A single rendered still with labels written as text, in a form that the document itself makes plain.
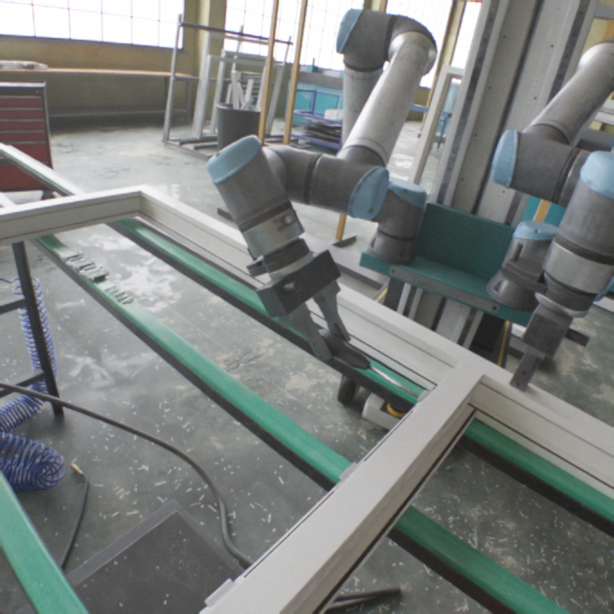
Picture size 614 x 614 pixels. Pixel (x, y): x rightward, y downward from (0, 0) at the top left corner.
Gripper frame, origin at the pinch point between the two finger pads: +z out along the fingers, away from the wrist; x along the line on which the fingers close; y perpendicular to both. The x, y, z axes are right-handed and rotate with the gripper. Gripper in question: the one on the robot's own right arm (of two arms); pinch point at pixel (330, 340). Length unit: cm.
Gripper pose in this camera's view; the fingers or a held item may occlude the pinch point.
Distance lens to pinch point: 68.3
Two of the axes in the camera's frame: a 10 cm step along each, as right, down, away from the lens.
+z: 4.6, 8.6, 2.3
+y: 5.9, -1.0, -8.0
